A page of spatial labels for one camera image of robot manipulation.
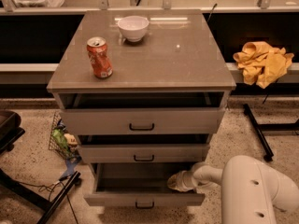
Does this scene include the grey drawer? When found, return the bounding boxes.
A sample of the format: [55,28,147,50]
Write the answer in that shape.
[61,108,224,135]
[78,144,209,163]
[84,162,205,209]

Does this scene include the yellow cloth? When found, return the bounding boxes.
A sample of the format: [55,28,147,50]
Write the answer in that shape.
[233,41,294,89]

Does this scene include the black floor cable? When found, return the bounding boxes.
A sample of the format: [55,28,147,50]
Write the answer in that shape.
[18,179,80,224]

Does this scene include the orange soda can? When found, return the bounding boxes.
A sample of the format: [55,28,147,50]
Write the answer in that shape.
[87,36,113,78]

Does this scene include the blue tape strip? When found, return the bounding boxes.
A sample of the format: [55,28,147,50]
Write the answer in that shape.
[59,157,81,181]

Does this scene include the black chair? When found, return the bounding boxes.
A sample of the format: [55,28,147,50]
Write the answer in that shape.
[0,110,25,154]

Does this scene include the black stand leg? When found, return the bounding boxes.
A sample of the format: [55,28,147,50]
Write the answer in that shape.
[243,104,299,162]
[0,167,82,224]

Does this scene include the grey drawer cabinet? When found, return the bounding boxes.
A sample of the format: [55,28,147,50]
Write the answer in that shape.
[46,9,237,173]

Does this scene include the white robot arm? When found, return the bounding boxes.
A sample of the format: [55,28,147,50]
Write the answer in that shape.
[167,155,299,224]

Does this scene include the black stand leg right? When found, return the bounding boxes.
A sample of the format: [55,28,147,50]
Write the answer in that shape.
[243,104,299,162]

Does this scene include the wire basket with items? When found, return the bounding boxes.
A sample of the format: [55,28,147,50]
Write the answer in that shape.
[49,112,78,160]

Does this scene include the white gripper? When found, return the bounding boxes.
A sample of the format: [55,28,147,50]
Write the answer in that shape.
[167,171,197,192]

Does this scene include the white bowl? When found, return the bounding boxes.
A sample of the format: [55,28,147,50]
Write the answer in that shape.
[118,16,150,42]

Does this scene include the black stand leg left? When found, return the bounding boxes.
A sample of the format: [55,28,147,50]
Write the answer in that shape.
[0,167,82,224]

